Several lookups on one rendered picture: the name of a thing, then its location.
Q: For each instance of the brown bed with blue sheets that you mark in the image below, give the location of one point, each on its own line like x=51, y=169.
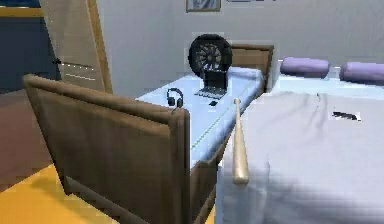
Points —
x=110, y=143

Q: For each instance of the bed with white cover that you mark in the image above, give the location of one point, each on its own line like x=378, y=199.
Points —
x=310, y=156

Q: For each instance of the black headphones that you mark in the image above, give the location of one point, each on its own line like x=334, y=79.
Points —
x=175, y=98

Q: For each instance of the small black phone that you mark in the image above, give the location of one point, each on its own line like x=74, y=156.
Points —
x=213, y=103

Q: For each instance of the black laptop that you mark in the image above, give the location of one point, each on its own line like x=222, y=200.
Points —
x=214, y=85

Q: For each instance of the black round wheel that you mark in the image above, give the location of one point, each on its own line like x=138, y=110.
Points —
x=210, y=53

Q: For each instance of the wooden baseball bat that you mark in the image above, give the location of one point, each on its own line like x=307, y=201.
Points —
x=240, y=153

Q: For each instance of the purple pillow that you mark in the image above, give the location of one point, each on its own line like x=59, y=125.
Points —
x=304, y=67
x=362, y=72

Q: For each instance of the light wooden room door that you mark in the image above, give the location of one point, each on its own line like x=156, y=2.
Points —
x=78, y=43

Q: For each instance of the framed wall picture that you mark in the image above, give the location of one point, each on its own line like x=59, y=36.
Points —
x=203, y=5

